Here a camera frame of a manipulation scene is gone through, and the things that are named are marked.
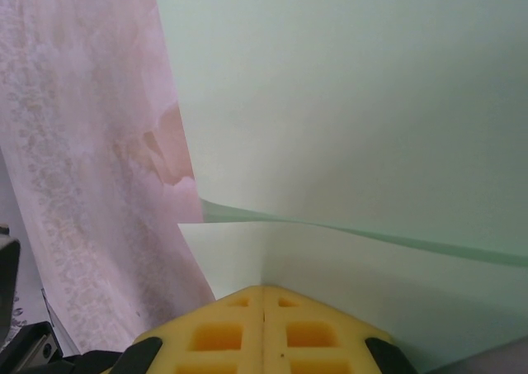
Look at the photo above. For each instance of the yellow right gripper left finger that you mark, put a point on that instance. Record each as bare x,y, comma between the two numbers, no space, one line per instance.
251,332

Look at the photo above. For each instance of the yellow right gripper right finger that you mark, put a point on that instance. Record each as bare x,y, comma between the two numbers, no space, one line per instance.
276,332

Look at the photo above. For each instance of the green square paper sheet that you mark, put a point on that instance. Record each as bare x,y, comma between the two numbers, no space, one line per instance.
350,101

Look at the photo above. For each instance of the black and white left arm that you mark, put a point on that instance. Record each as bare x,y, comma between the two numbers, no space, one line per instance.
8,287

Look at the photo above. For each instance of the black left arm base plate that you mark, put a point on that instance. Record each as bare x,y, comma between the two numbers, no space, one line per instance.
39,341

